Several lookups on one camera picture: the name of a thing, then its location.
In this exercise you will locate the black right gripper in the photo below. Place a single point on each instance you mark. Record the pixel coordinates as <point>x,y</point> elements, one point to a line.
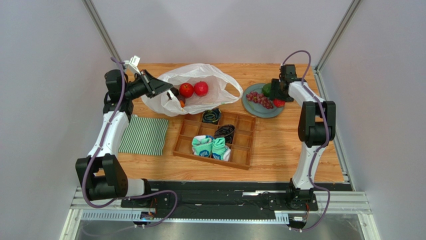
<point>276,88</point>

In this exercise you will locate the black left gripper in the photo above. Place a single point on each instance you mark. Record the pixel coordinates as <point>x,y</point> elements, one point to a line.
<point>152,86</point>

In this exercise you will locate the white plastic bag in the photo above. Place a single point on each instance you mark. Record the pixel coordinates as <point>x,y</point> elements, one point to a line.
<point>222,89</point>

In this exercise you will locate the red strawberry shaped fruit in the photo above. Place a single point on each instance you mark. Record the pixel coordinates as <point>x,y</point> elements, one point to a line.
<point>278,103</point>

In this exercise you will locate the dark purple plum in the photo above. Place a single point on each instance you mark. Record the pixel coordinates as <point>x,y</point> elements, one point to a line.
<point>181,98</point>

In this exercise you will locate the red apple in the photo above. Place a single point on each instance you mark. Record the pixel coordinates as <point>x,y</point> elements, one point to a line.
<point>186,90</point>

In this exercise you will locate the red pomegranate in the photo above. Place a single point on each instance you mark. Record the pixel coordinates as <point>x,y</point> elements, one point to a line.
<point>201,88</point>

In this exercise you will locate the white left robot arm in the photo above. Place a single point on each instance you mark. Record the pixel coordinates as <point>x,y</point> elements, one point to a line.
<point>100,174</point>

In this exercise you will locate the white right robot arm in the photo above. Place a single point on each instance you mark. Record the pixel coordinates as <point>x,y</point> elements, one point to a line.
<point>316,128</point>

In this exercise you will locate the green avocado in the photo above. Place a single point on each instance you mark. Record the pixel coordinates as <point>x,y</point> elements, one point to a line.
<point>266,90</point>

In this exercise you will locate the red grapes bunch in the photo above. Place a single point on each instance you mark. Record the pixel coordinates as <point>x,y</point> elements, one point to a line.
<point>260,99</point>

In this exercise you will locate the grey plate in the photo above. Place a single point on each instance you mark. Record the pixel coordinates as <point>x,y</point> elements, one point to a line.
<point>264,109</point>

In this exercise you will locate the green striped cloth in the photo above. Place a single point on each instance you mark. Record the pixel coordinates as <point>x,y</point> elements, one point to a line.
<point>144,136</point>

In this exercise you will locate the wooden divided tray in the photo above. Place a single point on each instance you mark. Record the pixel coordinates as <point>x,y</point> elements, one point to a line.
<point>237,129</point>

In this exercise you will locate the left teal rolled sock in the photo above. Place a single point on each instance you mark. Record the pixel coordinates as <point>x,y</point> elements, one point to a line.
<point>202,145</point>

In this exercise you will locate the teal rolled sock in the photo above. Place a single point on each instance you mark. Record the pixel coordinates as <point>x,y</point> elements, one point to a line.
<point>220,151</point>
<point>202,145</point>

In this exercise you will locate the right teal rolled sock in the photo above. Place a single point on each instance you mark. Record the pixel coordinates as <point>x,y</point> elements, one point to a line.
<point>220,151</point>

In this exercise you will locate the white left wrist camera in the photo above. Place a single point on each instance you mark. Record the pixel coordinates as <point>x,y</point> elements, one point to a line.
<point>132,65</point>

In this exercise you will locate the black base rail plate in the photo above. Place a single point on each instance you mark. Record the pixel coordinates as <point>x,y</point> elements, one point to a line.
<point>222,201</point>

